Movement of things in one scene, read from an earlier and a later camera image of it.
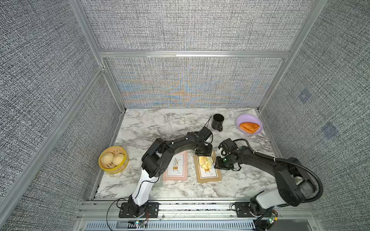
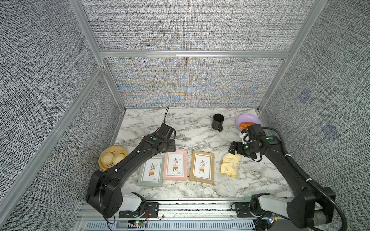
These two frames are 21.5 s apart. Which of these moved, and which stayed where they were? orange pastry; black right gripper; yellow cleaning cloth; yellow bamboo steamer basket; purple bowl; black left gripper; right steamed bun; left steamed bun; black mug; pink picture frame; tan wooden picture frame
Moved: black left gripper; black right gripper; yellow cleaning cloth; tan wooden picture frame
Stayed: orange pastry; left steamed bun; right steamed bun; yellow bamboo steamer basket; purple bowl; black mug; pink picture frame
